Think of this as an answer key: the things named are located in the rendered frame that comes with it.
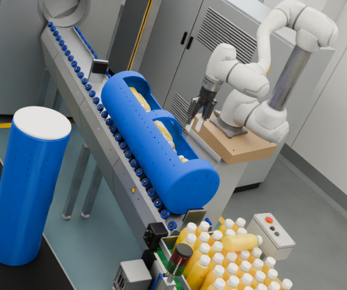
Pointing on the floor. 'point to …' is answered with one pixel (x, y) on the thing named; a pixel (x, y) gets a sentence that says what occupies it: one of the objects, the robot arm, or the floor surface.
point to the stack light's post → (166, 285)
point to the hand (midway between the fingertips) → (194, 125)
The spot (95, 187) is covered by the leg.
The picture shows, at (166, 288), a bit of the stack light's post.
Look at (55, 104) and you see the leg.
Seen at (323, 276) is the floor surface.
